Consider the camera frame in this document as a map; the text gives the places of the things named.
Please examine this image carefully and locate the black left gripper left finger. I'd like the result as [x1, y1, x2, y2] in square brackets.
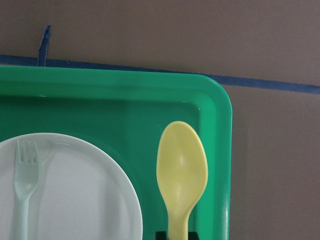
[155, 231, 168, 240]

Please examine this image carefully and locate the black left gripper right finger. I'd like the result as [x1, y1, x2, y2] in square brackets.
[187, 231, 200, 240]

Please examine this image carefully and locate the yellow plastic spoon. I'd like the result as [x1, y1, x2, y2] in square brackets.
[156, 121, 208, 240]

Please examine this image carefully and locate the white round plate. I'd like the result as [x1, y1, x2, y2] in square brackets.
[0, 133, 143, 240]

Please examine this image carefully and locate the green plastic tray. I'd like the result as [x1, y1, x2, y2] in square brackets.
[0, 66, 232, 240]

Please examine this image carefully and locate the pale green plastic fork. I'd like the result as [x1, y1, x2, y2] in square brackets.
[10, 140, 40, 240]

